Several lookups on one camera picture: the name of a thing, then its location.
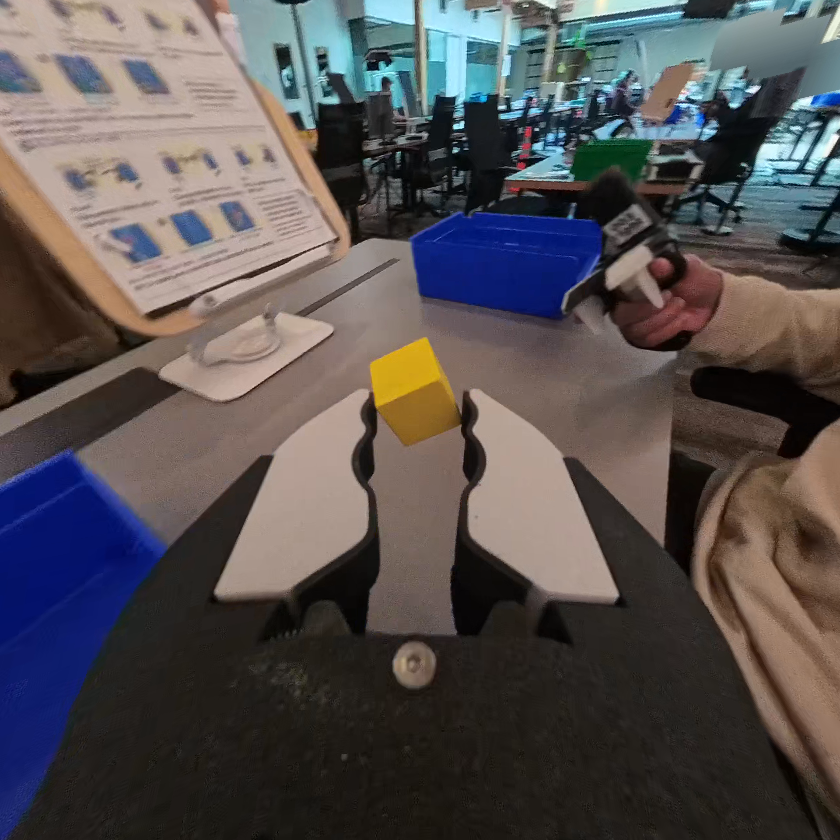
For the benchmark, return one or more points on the yellow wooden cube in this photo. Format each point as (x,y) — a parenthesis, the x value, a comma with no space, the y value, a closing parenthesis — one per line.
(413,394)

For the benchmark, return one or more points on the green plastic crate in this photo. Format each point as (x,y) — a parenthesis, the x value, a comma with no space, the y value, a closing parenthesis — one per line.
(610,161)

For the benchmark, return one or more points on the long wooden workshop table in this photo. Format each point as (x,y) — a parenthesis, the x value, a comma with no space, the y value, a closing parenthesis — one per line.
(544,177)

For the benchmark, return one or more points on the cardboard panel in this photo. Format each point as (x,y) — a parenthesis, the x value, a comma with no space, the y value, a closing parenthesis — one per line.
(666,92)

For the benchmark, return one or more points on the small orange traffic cone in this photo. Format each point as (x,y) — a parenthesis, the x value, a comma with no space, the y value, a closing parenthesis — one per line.
(526,148)

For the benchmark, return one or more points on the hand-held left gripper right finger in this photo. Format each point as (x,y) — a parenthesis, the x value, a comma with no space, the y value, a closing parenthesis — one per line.
(538,518)

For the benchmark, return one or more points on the cardboard box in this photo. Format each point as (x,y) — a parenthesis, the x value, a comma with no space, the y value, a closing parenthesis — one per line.
(676,169)

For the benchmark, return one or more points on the blue plastic bin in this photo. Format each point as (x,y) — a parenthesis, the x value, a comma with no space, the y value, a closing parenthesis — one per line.
(59,590)
(499,269)

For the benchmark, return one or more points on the printed instruction sheet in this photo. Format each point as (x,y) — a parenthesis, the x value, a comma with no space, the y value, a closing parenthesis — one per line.
(131,131)

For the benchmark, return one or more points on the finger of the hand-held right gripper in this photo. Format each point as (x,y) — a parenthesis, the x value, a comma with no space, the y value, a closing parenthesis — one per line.
(596,316)
(604,282)

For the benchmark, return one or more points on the person's black pants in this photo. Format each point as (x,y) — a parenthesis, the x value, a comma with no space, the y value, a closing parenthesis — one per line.
(686,512)

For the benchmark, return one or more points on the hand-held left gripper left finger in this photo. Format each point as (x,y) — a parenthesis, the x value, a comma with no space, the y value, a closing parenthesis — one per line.
(295,518)

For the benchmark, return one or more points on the person's right forearm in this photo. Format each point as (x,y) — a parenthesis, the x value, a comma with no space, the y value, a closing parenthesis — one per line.
(774,328)

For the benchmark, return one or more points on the white and wooden book stand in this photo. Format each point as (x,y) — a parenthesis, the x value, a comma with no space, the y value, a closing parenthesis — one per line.
(249,354)

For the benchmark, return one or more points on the person's right hand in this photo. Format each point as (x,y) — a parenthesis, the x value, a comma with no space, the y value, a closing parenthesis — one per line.
(682,315)

